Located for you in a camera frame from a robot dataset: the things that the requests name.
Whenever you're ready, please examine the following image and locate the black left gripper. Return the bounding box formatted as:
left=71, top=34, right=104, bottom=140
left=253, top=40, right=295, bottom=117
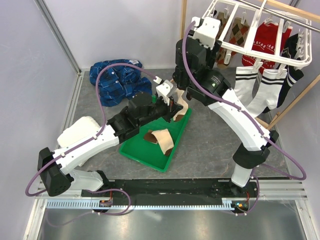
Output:
left=138, top=94, right=183, bottom=128

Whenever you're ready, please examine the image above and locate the white black-striped sock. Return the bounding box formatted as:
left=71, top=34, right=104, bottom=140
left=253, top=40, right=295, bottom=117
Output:
left=246, top=68, right=287, bottom=118
left=234, top=66, right=258, bottom=106

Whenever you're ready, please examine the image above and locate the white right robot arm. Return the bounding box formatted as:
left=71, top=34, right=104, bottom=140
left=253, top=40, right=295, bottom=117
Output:
left=172, top=37, right=279, bottom=197

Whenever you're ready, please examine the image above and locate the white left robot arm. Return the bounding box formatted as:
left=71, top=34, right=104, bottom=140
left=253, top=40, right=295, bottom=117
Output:
left=38, top=92, right=183, bottom=197

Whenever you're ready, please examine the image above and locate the white sock drying hanger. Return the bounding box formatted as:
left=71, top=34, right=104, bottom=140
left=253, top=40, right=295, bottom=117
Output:
left=193, top=0, right=314, bottom=70

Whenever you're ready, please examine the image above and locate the wooden hanger rack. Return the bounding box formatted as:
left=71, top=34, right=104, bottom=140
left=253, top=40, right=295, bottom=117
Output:
left=163, top=0, right=320, bottom=130

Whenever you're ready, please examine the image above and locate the green plastic tray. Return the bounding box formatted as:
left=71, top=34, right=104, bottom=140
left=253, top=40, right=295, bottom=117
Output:
left=119, top=108, right=192, bottom=173

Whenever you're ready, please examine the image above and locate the red patterned sock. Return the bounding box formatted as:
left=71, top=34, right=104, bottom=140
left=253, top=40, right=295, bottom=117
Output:
left=241, top=23, right=279, bottom=74
left=264, top=24, right=293, bottom=69

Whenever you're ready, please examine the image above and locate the black white-striped sock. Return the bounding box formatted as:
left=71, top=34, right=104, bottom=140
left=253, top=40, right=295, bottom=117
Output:
left=281, top=33, right=302, bottom=60
left=262, top=66, right=304, bottom=114

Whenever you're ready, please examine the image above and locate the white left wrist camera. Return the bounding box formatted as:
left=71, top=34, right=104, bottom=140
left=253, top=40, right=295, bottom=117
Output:
left=153, top=76, right=176, bottom=106

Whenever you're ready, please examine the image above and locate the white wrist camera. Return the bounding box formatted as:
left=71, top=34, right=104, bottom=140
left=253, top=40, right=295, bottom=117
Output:
left=191, top=16, right=221, bottom=50
left=153, top=76, right=176, bottom=106

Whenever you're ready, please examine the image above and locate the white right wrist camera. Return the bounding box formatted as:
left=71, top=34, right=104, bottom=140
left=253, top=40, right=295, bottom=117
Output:
left=191, top=16, right=221, bottom=50

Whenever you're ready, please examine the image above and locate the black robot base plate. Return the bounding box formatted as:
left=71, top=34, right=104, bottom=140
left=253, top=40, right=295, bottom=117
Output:
left=98, top=176, right=258, bottom=204

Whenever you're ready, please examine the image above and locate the grey slotted cable duct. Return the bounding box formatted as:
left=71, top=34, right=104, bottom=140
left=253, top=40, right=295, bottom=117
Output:
left=46, top=198, right=249, bottom=211

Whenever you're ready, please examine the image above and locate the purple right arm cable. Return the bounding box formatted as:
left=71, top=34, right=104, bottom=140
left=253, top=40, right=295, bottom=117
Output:
left=181, top=21, right=307, bottom=181

